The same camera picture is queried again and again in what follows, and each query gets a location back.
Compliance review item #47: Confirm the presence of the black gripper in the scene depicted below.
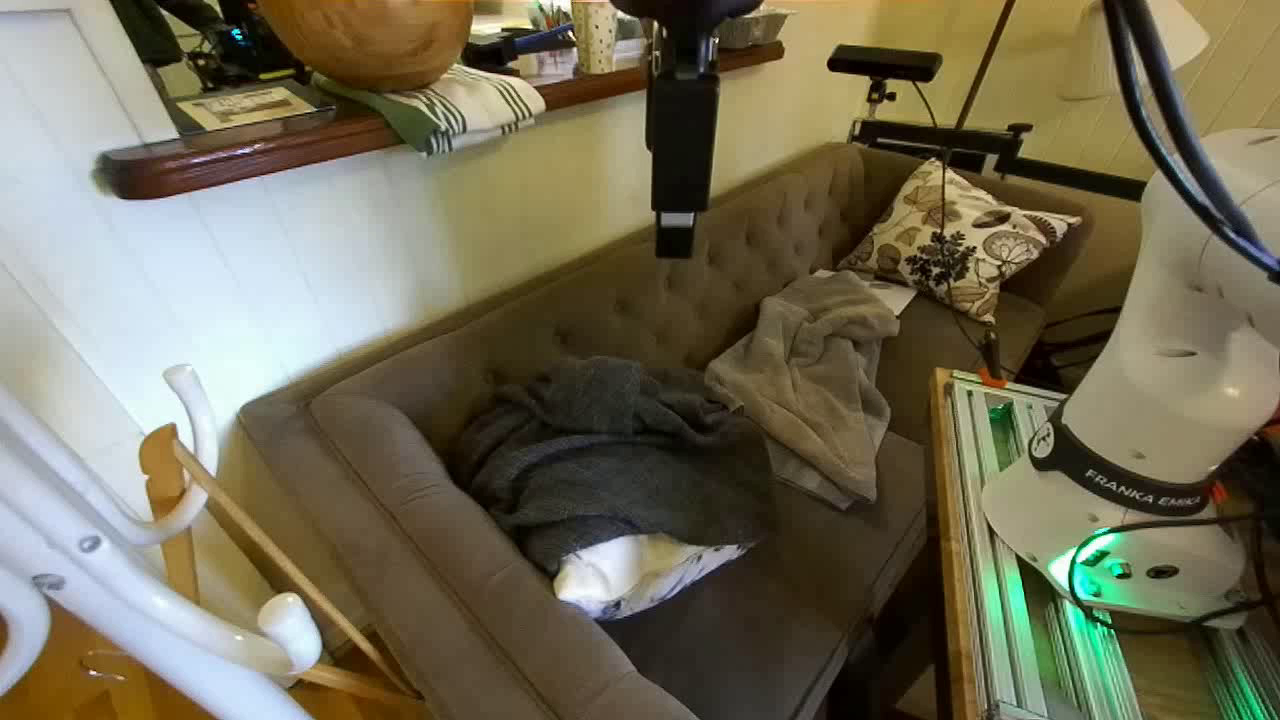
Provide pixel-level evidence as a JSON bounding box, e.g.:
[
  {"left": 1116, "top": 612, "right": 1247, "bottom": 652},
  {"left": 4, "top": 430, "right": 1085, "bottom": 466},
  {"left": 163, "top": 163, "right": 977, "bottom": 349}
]
[{"left": 611, "top": 0, "right": 765, "bottom": 259}]

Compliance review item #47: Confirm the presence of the white lamp shade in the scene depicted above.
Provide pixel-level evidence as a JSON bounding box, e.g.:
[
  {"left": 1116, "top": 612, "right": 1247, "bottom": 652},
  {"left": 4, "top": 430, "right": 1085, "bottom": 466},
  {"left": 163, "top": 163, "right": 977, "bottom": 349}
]
[{"left": 1144, "top": 0, "right": 1208, "bottom": 70}]

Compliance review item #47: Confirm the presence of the black camera on stand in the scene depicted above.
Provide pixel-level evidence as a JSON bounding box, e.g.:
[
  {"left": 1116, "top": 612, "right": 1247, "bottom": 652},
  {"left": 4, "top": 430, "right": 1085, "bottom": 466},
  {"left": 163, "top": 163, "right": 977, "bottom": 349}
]
[{"left": 826, "top": 43, "right": 942, "bottom": 110}]

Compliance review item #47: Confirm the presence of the framed picture on shelf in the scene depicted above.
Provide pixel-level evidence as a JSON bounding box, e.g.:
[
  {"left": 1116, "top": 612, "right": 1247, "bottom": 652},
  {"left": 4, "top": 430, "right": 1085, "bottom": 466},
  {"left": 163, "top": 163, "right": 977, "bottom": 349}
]
[{"left": 175, "top": 84, "right": 321, "bottom": 131}]

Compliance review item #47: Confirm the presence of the brown round basket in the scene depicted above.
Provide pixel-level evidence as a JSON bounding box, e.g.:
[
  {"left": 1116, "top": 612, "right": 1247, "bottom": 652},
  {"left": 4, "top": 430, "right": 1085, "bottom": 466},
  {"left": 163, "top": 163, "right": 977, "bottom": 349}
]
[{"left": 256, "top": 0, "right": 477, "bottom": 91}]

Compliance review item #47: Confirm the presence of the striped green white cloth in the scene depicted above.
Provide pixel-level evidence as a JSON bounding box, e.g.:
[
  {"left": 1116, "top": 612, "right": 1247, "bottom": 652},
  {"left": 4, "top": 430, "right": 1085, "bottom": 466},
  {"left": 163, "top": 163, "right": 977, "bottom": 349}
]
[{"left": 321, "top": 65, "right": 548, "bottom": 156}]

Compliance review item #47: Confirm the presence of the light grey towel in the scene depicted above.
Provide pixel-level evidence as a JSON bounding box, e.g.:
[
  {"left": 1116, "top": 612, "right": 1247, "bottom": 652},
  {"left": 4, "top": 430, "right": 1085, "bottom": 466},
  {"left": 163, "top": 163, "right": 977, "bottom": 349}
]
[{"left": 703, "top": 273, "right": 899, "bottom": 511}]

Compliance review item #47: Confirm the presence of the dark grey blanket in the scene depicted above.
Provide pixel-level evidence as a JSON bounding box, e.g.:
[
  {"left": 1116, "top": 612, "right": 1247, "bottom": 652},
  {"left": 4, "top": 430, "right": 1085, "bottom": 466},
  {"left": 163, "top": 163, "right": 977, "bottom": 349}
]
[{"left": 449, "top": 356, "right": 776, "bottom": 578}]

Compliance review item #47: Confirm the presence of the dark wooden shelf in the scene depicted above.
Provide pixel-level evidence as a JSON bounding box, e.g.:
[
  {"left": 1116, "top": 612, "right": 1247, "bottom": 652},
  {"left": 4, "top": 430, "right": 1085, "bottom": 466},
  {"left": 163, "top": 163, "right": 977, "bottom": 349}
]
[{"left": 96, "top": 40, "right": 785, "bottom": 199}]

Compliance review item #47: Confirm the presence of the floral patterned pillow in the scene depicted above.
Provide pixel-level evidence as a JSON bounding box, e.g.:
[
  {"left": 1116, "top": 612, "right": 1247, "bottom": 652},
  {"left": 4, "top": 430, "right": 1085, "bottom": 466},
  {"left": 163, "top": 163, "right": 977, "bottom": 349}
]
[{"left": 848, "top": 162, "right": 1075, "bottom": 323}]

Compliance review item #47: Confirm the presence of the white coat rack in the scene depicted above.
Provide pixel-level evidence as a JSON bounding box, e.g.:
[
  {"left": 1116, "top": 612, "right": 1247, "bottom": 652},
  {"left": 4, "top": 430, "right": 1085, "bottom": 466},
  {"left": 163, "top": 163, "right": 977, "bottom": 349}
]
[{"left": 0, "top": 394, "right": 321, "bottom": 720}]

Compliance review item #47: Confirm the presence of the aluminium frame robot table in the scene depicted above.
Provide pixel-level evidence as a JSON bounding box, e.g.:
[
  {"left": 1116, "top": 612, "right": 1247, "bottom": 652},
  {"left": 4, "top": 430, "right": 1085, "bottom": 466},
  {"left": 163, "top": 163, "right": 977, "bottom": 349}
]
[{"left": 927, "top": 367, "right": 1280, "bottom": 720}]

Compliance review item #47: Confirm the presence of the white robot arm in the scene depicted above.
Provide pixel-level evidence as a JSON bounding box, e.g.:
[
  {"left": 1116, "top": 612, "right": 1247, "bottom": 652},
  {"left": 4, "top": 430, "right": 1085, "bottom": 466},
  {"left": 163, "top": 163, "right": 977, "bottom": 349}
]
[{"left": 978, "top": 0, "right": 1280, "bottom": 623}]

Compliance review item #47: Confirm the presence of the wooden clothing hanger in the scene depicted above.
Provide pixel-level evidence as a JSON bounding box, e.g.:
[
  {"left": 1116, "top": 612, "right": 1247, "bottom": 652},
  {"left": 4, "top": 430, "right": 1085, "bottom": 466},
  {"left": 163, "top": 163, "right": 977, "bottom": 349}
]
[{"left": 140, "top": 424, "right": 418, "bottom": 716}]

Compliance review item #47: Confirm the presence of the grey tufted sofa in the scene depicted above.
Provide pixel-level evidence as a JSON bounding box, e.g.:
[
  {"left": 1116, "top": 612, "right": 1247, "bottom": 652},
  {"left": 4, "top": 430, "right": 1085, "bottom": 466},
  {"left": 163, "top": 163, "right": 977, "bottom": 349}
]
[{"left": 237, "top": 141, "right": 1147, "bottom": 720}]

